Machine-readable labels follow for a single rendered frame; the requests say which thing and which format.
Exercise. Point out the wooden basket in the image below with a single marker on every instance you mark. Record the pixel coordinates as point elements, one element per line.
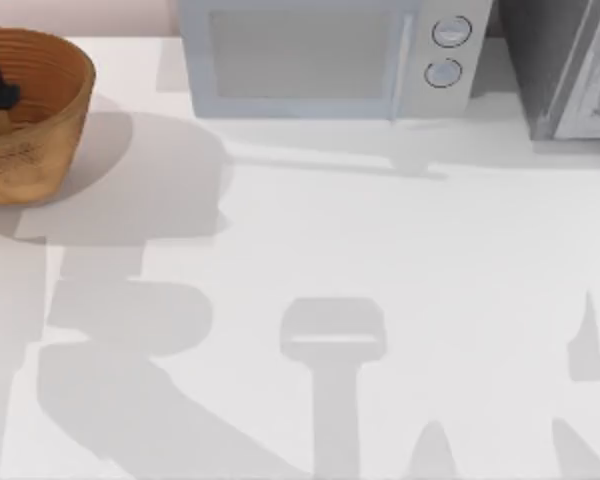
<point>55,125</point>

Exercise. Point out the microwave oven door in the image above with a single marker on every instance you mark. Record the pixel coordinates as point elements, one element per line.
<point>300,55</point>

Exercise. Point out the pale microwave oven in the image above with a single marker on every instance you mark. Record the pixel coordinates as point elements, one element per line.
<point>430,100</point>

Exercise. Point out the grey cabinet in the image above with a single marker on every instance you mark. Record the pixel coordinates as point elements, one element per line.
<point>535,75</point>

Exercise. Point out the microwave knob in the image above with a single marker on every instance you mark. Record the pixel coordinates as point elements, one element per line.
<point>443,73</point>
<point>452,31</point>

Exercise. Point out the pale grey cabinet door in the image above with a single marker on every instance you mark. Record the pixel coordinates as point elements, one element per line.
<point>597,85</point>

